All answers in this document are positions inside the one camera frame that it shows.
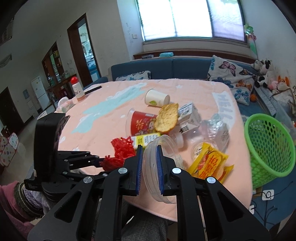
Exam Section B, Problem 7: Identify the red paper cup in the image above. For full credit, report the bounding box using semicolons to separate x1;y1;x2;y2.
125;108;157;136

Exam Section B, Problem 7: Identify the window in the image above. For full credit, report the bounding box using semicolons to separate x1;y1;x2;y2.
136;0;245;42

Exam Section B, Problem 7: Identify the orange fox plush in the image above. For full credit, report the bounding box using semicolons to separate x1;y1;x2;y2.
277;75;290;91

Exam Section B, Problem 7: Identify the white refrigerator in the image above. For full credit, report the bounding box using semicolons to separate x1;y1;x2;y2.
31;76;51;110

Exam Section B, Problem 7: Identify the clear plastic toy bin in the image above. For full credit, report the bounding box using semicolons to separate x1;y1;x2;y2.
254;87;295;143

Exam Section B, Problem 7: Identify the pink pig plush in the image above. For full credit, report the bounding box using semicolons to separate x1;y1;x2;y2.
268;80;278;91

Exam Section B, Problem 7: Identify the cow plush toy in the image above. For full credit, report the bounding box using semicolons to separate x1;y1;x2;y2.
255;60;275;88

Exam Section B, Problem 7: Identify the colourful pinwheel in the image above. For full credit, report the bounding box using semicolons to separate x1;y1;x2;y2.
244;23;258;59

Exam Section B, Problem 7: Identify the white bottle red cap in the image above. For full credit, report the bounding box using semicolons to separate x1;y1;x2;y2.
70;76;86;102

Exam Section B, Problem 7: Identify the blue sofa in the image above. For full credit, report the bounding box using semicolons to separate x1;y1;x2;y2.
94;57;277;117

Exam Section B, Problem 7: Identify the yellow green drink carton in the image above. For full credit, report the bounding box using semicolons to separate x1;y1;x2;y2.
131;133;161;150

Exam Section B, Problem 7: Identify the grey plush toy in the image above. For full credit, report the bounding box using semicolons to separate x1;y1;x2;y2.
251;60;264;72

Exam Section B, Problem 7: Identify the white blue milk carton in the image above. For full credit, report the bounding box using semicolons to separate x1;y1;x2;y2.
177;102;202;133

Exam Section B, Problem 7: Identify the white paper cup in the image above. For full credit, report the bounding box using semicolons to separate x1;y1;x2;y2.
144;89;170;107

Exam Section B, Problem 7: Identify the yellow snack wrapper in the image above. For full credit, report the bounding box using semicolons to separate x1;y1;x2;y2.
187;142;234;183

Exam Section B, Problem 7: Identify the clear plastic lid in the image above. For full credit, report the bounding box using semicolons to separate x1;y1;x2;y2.
142;135;184;204

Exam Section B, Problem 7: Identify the butterfly print pillow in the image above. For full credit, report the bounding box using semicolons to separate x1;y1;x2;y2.
206;55;257;106

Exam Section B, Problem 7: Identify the red mesh netting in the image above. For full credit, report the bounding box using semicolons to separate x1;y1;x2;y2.
100;136;136;172

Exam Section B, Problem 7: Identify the green plastic waste basket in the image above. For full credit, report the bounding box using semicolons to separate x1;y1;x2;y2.
244;113;295;189

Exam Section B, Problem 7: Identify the pink table blanket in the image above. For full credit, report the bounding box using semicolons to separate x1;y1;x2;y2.
54;78;253;223

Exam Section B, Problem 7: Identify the small orange ball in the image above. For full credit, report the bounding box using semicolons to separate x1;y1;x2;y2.
250;94;257;102

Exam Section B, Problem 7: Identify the grey plaid trouser leg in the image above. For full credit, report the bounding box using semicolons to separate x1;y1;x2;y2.
121;213;169;240

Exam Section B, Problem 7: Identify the grey gloved left hand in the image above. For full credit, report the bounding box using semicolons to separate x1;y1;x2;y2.
14;182;56;221

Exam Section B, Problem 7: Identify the clear plastic bag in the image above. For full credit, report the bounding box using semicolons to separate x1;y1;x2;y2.
169;114;230;152

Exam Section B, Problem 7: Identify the black remote control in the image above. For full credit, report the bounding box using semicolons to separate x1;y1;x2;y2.
84;86;102;95

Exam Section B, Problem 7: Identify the white power adapter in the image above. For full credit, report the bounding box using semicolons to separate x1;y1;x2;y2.
261;189;275;201

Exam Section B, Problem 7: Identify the teal tissue pack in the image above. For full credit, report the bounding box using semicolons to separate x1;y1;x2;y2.
159;52;174;58

